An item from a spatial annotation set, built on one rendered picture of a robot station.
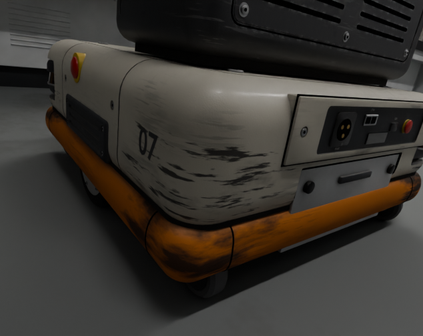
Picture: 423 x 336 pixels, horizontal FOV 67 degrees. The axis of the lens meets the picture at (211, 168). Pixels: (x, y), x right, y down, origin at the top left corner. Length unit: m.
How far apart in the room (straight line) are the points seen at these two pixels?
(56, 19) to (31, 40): 0.16
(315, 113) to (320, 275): 0.27
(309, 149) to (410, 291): 0.30
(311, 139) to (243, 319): 0.23
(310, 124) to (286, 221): 0.13
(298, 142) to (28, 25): 1.61
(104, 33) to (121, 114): 1.51
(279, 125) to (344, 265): 0.31
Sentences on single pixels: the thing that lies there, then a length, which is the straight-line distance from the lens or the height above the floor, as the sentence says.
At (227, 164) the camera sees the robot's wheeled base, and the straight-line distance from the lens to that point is 0.32.
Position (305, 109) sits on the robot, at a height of 0.25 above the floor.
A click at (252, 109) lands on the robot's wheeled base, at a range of 0.32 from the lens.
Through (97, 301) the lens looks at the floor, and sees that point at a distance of 0.44.
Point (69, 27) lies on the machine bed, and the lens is 1.88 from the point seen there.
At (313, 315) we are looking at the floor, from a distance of 0.47.
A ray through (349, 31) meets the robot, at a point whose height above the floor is 0.36.
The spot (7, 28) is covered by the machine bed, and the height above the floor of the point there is 0.27.
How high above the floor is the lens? 0.30
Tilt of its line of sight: 20 degrees down
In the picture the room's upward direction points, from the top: 8 degrees clockwise
